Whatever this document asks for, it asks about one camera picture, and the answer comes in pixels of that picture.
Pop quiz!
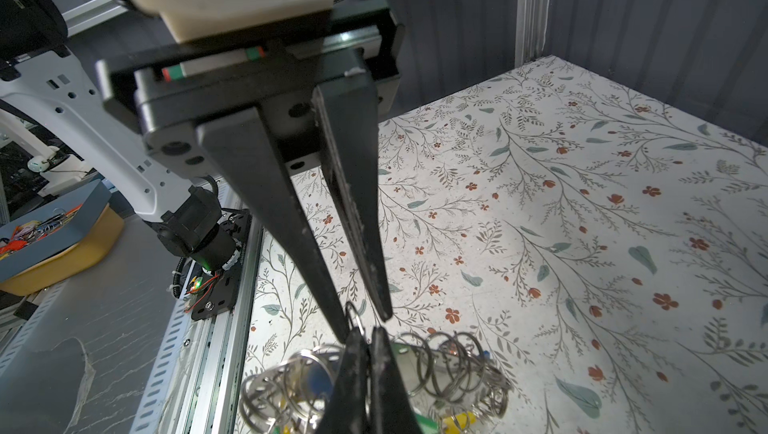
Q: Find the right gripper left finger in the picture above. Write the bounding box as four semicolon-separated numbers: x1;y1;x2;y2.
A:
316;329;369;434

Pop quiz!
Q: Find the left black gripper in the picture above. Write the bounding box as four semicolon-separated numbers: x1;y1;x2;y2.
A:
96;0;405;341

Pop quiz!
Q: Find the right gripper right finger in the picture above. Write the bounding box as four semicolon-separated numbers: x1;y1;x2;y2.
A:
369;326;420;434

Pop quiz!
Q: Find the key with green tag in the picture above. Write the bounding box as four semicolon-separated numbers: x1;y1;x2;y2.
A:
392;336;440;433

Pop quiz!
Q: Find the keyring bunch with grey strap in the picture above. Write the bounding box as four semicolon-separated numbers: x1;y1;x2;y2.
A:
238;303;512;433

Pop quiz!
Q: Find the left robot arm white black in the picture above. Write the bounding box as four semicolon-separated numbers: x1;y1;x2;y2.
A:
1;0;404;340

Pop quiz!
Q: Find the floral table mat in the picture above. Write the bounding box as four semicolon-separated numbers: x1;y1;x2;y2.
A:
233;54;768;434

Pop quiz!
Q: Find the blue yellow box outside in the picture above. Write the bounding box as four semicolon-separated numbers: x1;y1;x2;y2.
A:
1;180;124;296

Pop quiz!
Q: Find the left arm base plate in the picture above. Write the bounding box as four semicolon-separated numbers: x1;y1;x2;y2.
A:
182;209;252;321

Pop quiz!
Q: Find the white cable duct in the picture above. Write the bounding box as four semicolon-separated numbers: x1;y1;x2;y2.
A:
129;299;190;434

